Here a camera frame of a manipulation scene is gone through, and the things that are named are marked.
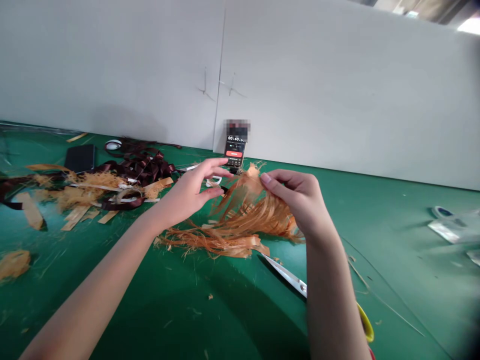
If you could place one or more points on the pile of orange ribbon scraps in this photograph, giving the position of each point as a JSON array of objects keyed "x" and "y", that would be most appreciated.
[{"x": 75, "y": 191}]

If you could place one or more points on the clear tape roll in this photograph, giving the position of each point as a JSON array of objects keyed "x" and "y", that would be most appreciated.
[{"x": 127, "y": 195}]

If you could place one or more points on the clump of orange fibres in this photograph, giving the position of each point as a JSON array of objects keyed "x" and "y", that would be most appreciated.
[{"x": 14, "y": 264}]

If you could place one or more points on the single orange ribbon strip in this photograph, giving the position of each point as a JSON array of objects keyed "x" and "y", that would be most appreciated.
[{"x": 77, "y": 137}]

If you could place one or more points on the person's right hand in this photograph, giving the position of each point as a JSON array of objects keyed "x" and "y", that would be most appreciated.
[{"x": 300, "y": 204}]

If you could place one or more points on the bundle of frayed orange ribbon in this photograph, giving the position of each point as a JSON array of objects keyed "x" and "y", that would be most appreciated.
[{"x": 247, "y": 221}]

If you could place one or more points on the white partition board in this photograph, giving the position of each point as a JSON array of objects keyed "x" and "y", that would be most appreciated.
[
  {"x": 348, "y": 93},
  {"x": 108, "y": 67}
]

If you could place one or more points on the pile of dark brown ribbon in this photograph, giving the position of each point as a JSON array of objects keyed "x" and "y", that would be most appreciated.
[{"x": 144, "y": 165}]

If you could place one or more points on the clear plastic bag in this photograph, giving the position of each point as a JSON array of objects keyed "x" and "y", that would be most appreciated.
[{"x": 455, "y": 225}]

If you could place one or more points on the flat black smartphone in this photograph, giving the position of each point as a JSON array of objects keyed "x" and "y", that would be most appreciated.
[{"x": 80, "y": 157}]

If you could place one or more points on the blue and white tape roll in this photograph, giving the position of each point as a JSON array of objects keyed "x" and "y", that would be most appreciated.
[{"x": 442, "y": 212}]

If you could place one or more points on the person's left hand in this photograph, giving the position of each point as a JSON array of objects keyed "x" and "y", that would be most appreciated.
[{"x": 185, "y": 198}]

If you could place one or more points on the long thin straw strand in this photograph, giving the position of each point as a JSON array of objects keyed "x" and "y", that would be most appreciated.
[{"x": 378, "y": 296}]

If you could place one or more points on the standing smartphone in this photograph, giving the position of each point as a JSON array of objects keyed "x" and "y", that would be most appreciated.
[{"x": 235, "y": 150}]

